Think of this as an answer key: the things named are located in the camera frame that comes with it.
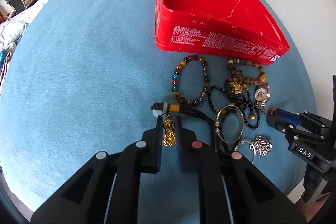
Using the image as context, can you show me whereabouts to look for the gold buddha pendant black cord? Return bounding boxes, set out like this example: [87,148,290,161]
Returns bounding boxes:
[150,101,219,154]

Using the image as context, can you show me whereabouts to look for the silver chain pendant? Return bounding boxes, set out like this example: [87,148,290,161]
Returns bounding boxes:
[253,135,272,157]

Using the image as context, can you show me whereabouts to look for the silver wrist watch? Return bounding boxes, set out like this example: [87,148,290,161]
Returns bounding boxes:
[254,84,271,114]

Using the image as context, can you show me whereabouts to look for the thin silver ring bangle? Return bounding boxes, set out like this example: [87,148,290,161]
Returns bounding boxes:
[233,139,257,165]

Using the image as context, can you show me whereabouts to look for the multicolour agate bead bracelet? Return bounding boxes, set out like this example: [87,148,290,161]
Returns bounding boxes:
[171,54,211,106]

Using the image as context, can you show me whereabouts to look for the black bead necklace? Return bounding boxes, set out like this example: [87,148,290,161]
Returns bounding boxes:
[207,79,261,131]

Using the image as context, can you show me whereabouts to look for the brown patterned bead bracelet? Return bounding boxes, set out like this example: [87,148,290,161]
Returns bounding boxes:
[227,57,267,87]

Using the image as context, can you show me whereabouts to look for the blue table cloth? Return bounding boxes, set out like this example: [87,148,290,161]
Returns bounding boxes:
[1,0,316,223]

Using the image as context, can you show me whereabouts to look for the red tin box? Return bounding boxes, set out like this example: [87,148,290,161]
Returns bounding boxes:
[154,0,290,65]

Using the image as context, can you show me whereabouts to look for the bed with white duvet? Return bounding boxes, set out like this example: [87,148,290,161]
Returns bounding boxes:
[0,0,51,88]

